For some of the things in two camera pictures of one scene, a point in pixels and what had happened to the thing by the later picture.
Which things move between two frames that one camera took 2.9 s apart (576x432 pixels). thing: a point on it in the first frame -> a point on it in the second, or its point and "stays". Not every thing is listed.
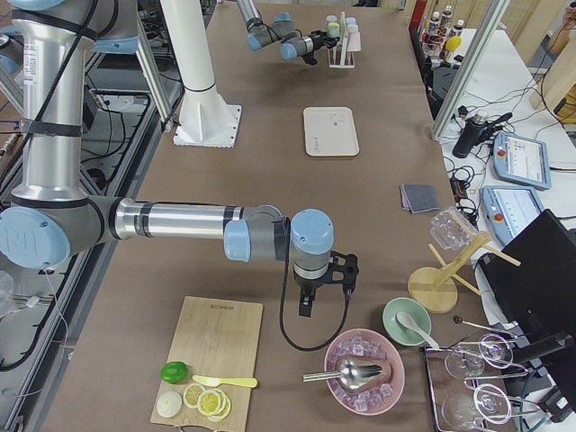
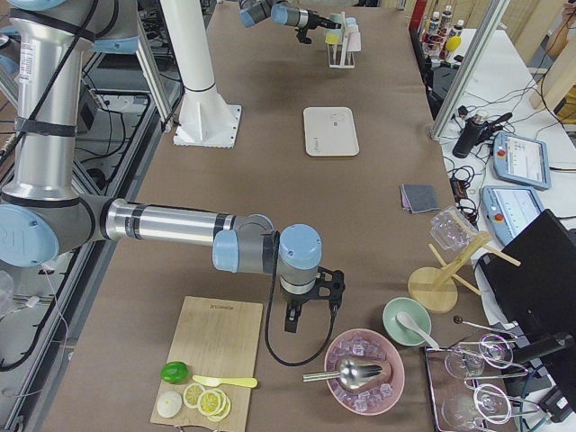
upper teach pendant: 521,159 stays
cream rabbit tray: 329,131 stays
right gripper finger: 331,41 -> 326,22
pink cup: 354,41 stays
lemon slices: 212,403 stays
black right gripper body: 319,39 -> 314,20
